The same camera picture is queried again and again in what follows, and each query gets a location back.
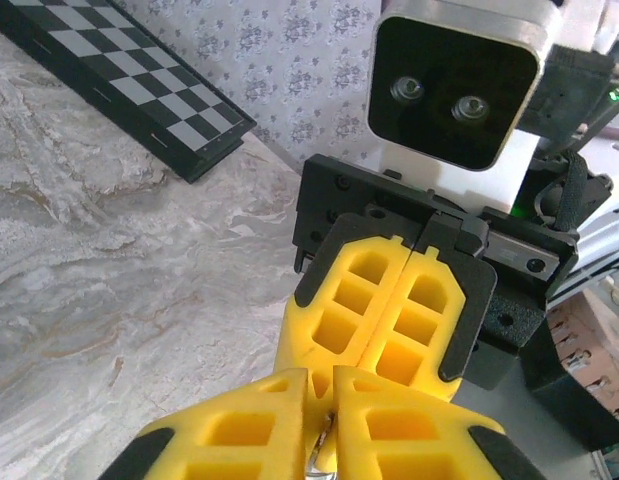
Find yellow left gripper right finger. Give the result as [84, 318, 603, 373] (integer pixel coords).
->
[332, 365, 549, 480]

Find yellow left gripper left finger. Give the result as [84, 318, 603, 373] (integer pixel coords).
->
[97, 367, 310, 480]

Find silver metal key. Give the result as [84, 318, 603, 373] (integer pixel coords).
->
[303, 408, 340, 480]

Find black and grey chessboard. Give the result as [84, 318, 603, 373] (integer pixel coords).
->
[0, 0, 259, 185]

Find slotted cable duct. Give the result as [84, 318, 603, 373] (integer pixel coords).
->
[546, 287, 619, 416]

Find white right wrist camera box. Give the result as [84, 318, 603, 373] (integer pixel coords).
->
[366, 0, 565, 210]

